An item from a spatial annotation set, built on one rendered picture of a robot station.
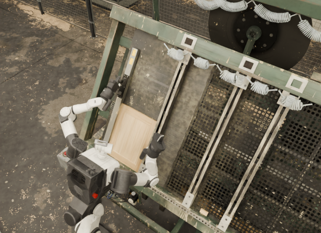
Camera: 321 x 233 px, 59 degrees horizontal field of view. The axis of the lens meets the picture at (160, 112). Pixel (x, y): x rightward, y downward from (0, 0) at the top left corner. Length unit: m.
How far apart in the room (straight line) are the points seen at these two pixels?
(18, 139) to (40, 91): 0.93
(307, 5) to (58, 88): 3.60
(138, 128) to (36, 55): 3.47
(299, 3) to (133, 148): 1.60
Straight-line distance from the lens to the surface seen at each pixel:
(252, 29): 2.33
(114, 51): 2.45
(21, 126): 4.24
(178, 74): 2.08
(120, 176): 1.88
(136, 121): 2.32
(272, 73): 1.87
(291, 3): 2.16
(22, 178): 3.72
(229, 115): 1.96
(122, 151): 2.46
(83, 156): 1.97
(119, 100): 2.36
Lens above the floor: 2.96
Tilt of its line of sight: 46 degrees down
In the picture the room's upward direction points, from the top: 4 degrees clockwise
